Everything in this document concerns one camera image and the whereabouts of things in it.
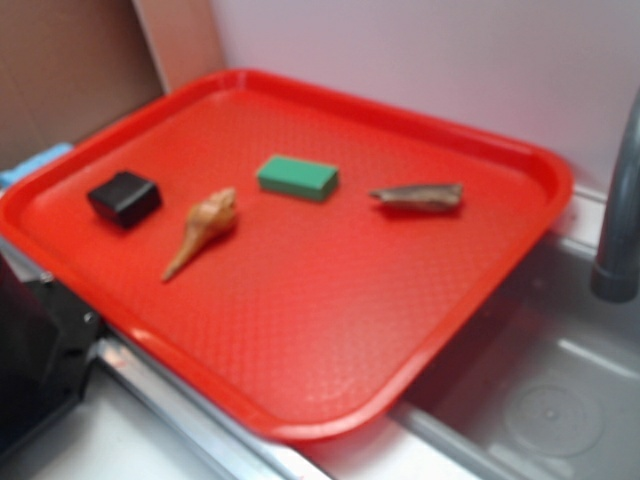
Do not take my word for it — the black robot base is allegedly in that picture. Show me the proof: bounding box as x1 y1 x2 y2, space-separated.
1 258 104 458

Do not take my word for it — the red plastic tray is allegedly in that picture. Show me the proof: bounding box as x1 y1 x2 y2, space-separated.
1 70 573 443

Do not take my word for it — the green rectangular block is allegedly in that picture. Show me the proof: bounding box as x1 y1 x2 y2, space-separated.
257 155 339 202

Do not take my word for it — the tan spiral seashell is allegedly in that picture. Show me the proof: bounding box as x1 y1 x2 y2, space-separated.
161 187 237 282

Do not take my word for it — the black rectangular block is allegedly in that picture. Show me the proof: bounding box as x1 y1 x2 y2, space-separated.
87 171 162 229

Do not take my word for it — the grey plastic sink basin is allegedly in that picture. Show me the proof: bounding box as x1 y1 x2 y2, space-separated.
308 188 639 479

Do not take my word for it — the grey metal faucet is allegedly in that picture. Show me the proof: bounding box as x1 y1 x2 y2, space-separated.
591 98 639 303

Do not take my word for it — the brown cardboard panel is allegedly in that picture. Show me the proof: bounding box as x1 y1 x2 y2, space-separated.
1 1 162 168

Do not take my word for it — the blue cloth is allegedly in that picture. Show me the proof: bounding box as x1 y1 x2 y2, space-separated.
1 142 74 189

